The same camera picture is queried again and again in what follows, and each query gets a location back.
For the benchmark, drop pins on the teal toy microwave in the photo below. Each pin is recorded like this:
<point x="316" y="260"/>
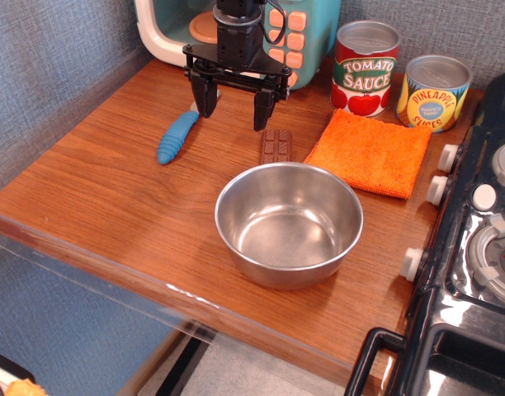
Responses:
<point x="310" y="36"/>

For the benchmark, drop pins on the tomato sauce can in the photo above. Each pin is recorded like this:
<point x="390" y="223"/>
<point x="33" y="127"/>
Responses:
<point x="365" y="59"/>

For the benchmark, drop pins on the blue handled fork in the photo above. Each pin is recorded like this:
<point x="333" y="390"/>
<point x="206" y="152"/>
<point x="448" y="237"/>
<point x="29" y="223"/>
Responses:
<point x="175" y="136"/>

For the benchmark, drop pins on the white stove knob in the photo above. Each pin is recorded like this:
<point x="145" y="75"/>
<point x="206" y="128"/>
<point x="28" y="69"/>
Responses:
<point x="436" y="190"/>
<point x="447" y="157"/>
<point x="411" y="262"/>

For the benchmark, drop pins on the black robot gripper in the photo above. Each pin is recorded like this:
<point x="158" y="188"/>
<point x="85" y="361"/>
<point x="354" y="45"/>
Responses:
<point x="237" y="59"/>

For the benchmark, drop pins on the orange microfiber cloth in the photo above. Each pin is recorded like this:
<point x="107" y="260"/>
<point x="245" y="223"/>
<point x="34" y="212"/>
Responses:
<point x="371" y="155"/>

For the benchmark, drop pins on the white stove knob lower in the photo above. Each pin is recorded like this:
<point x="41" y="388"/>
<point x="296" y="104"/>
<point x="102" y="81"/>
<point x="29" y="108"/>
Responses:
<point x="411" y="262"/>

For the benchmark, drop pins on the silver metal pot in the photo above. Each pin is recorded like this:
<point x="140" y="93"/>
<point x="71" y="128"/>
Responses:
<point x="288" y="226"/>

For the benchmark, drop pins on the pineapple slices can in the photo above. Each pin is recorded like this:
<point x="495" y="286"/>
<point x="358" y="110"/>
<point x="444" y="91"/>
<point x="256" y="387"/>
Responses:
<point x="433" y="92"/>

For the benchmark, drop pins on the black toy stove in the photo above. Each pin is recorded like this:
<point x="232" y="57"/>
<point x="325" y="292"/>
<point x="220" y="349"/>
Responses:
<point x="456" y="315"/>

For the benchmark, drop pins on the orange microwave turntable plate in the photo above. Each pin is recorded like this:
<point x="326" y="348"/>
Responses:
<point x="203" y="28"/>

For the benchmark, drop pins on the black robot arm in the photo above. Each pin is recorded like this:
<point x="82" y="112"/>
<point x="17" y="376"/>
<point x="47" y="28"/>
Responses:
<point x="238" y="5"/>

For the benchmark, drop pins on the white stove knob upper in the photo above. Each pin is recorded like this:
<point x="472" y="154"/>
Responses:
<point x="447" y="157"/>

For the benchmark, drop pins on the black oven door handle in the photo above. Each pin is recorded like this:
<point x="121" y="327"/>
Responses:
<point x="377" y="339"/>

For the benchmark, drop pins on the white stove knob middle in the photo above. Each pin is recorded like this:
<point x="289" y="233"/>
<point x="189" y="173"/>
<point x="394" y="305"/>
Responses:
<point x="436" y="190"/>

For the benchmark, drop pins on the brown toy chocolate bar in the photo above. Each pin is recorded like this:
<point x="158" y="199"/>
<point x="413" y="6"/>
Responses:
<point x="276" y="146"/>

